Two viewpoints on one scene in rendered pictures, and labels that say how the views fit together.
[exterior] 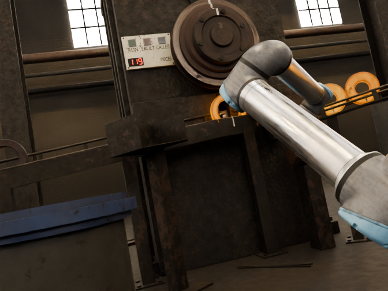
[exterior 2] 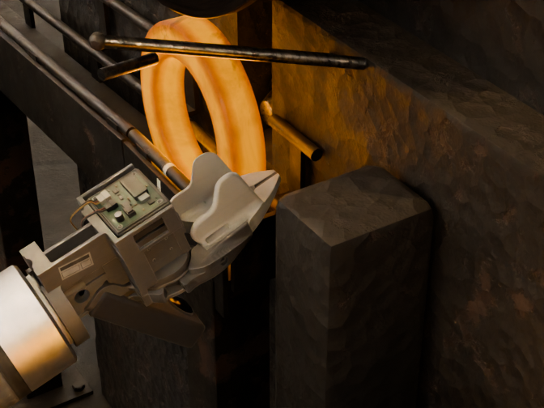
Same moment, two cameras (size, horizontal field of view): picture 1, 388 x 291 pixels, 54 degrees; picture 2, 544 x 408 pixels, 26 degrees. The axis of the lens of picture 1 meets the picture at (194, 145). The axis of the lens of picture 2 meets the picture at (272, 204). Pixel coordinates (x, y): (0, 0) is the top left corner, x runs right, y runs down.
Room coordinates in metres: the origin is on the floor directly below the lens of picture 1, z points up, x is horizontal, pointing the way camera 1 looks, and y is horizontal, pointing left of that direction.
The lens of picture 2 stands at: (1.74, -1.11, 1.29)
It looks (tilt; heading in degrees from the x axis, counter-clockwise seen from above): 34 degrees down; 72
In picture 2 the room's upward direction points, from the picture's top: straight up
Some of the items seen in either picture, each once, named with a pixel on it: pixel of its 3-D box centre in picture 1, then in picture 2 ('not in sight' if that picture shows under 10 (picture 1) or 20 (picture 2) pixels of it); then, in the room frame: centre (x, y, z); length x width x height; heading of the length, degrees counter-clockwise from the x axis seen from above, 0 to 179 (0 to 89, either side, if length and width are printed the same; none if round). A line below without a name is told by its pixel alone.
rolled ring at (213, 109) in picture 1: (228, 111); (199, 119); (1.96, -0.21, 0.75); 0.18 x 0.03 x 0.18; 103
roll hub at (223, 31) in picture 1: (220, 36); not in sight; (1.86, -0.23, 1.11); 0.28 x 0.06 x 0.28; 104
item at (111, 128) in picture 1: (159, 204); not in sight; (1.58, 0.18, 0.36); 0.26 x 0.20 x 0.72; 139
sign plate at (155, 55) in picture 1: (148, 51); not in sight; (1.98, 0.15, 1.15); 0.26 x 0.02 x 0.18; 104
